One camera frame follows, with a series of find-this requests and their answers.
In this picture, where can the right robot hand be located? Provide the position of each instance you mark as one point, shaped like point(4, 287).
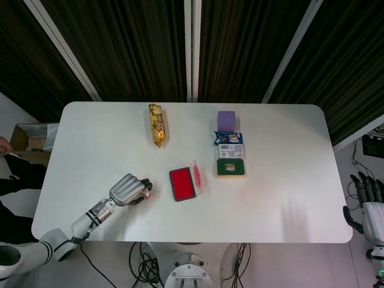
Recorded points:
point(375, 219)

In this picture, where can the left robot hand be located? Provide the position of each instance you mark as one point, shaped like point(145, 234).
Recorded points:
point(126, 190)

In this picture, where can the small red white eraser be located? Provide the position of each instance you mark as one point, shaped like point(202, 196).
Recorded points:
point(148, 195)

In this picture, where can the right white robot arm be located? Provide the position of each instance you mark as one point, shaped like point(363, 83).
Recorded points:
point(378, 255)

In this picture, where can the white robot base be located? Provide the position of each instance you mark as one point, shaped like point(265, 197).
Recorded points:
point(187, 273)

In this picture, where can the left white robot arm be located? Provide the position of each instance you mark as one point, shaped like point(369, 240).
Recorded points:
point(81, 225)

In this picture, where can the red ink pad case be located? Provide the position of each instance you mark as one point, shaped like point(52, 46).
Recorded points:
point(182, 184)

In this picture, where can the gold snack packet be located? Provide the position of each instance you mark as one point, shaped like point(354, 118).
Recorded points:
point(157, 126)

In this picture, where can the green and yellow sponge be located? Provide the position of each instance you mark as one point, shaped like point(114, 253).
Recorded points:
point(222, 171)

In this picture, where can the white box with barcode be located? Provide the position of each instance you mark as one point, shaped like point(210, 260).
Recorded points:
point(231, 151)

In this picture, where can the blue Oreo cookie packet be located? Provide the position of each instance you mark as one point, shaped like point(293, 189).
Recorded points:
point(228, 138)

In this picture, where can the open cardboard box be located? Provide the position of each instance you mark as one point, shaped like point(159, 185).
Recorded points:
point(21, 136)

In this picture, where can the purple foam cube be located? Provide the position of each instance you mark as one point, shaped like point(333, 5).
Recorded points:
point(226, 121)

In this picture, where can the bystander person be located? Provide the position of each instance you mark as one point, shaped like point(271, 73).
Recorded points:
point(4, 145)

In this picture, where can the dark pleated curtain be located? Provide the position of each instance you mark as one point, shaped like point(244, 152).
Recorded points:
point(129, 48)
point(246, 48)
point(27, 75)
point(345, 75)

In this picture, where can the white frame post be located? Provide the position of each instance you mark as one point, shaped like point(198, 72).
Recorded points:
point(63, 51)
point(192, 51)
point(289, 54)

